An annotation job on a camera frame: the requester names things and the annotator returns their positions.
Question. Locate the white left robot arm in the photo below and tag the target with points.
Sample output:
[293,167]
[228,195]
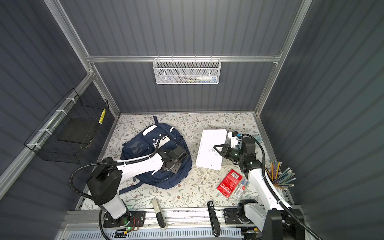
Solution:
[105,179]

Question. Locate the red card pack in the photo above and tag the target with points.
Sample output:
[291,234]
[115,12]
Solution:
[230,182]

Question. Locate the clear pen refill pack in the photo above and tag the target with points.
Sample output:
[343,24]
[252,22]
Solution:
[241,189]

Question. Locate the black and white stapler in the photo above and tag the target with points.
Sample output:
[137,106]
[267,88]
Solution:
[159,214]

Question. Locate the white wire mesh basket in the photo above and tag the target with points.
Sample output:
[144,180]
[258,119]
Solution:
[187,73]

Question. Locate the navy blue student backpack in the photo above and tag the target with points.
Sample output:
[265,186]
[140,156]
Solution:
[145,143]

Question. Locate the white Robinson Crusoe book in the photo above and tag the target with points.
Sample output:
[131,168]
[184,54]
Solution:
[207,156]

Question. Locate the black wire wall basket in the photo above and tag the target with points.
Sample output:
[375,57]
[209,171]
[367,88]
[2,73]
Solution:
[69,133]

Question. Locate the light blue cloth pouch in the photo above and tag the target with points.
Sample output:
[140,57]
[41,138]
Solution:
[258,138]

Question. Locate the pink pencil cup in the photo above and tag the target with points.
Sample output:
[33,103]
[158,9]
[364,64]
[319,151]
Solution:
[268,179]

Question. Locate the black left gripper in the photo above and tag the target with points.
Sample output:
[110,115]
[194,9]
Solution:
[176,169]

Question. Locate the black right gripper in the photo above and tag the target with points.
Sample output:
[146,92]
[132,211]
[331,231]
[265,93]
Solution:
[226,149]

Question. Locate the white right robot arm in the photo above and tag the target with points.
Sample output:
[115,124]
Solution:
[276,220]

